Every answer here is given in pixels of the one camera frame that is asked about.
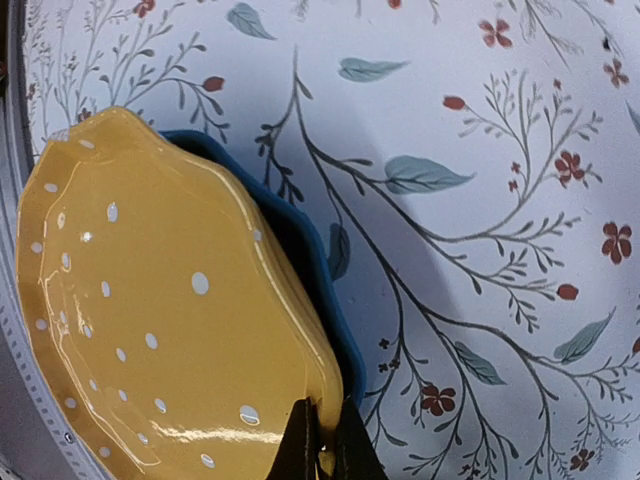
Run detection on aluminium front rail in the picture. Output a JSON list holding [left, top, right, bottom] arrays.
[[1, 1, 109, 479]]

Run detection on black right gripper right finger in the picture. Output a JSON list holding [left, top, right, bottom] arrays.
[[333, 397, 388, 480]]

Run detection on blue bottom plate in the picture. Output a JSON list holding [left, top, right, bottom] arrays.
[[160, 130, 367, 406]]

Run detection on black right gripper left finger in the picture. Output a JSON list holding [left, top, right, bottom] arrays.
[[267, 398, 320, 480]]

